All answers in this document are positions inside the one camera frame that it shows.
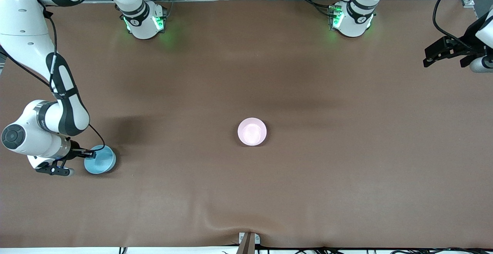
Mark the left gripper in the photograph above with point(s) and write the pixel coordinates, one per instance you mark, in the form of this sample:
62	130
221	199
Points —
463	46

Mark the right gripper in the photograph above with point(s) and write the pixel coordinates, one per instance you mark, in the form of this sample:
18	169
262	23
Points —
76	152

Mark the blue bowl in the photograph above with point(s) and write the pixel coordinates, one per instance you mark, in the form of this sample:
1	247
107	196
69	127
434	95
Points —
102	162

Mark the pink bowl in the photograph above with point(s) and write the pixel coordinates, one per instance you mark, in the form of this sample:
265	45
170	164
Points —
252	132

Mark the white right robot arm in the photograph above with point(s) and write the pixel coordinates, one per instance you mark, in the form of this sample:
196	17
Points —
23	26

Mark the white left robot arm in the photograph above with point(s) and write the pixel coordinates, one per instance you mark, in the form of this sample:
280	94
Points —
352	19

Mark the brown table mat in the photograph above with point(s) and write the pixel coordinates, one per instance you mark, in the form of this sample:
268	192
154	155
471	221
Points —
192	92

